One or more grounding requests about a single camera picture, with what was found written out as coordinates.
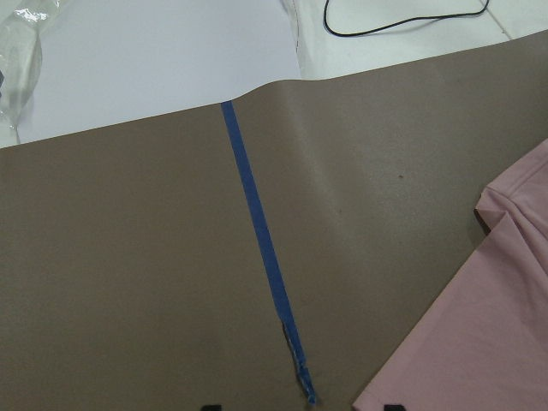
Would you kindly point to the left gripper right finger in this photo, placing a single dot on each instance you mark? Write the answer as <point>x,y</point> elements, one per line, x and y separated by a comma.
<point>394,407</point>

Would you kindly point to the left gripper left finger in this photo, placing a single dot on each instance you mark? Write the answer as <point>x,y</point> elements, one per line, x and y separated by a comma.
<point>211,407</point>

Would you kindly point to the pink Snoopy t-shirt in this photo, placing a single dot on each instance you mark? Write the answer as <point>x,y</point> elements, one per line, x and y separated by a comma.
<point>482,345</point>

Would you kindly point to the clear plastic bag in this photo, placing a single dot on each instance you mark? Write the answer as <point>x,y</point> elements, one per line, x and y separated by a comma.
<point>21,59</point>

